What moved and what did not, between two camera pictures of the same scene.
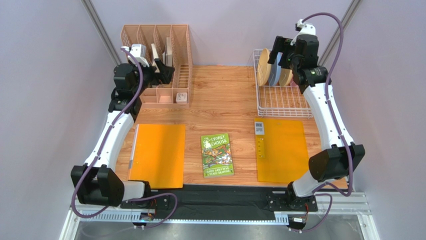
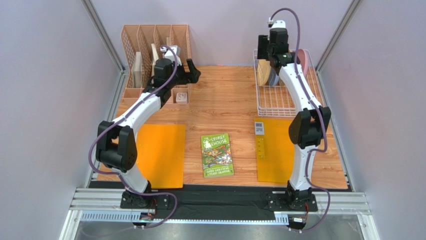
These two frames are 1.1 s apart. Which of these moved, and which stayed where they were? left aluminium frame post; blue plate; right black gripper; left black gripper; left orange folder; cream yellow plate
Moved: left black gripper; right black gripper
Stayed: left aluminium frame post; left orange folder; cream yellow plate; blue plate
